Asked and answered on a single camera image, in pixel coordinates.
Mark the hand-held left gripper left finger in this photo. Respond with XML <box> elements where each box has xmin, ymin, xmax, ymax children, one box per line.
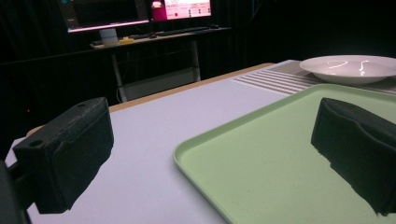
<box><xmin>12</xmin><ymin>96</ymin><xmax>115</xmax><ymax>215</ymax></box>

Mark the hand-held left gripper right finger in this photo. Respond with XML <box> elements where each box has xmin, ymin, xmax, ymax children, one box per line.
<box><xmin>310</xmin><ymin>97</ymin><xmax>396</xmax><ymax>217</ymax></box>

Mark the white shallow bowl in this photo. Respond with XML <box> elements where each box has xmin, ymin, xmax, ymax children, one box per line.
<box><xmin>299</xmin><ymin>54</ymin><xmax>396</xmax><ymax>87</ymax></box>

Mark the light green plastic tray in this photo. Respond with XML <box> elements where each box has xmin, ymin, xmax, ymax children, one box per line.
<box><xmin>173</xmin><ymin>83</ymin><xmax>396</xmax><ymax>224</ymax></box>

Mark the grey striped placemat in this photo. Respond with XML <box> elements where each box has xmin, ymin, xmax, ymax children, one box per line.
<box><xmin>232</xmin><ymin>59</ymin><xmax>396</xmax><ymax>96</ymax></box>

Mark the white cylindrical monitor stand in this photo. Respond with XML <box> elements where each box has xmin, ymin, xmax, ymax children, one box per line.
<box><xmin>98</xmin><ymin>28</ymin><xmax>120</xmax><ymax>47</ymax></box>

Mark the background desk with metal legs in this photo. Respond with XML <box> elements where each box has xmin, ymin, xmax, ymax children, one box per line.
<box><xmin>90</xmin><ymin>26</ymin><xmax>233</xmax><ymax>103</ymax></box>

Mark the dark-screen computer monitor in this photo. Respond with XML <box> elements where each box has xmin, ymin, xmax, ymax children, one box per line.
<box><xmin>56</xmin><ymin>0</ymin><xmax>150</xmax><ymax>34</ymax></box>

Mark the black keyboard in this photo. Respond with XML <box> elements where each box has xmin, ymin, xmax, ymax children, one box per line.
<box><xmin>158</xmin><ymin>26</ymin><xmax>210</xmax><ymax>37</ymax></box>

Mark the bright-screen computer monitor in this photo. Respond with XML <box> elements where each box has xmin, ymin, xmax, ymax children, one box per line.
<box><xmin>150</xmin><ymin>0</ymin><xmax>213</xmax><ymax>22</ymax></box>

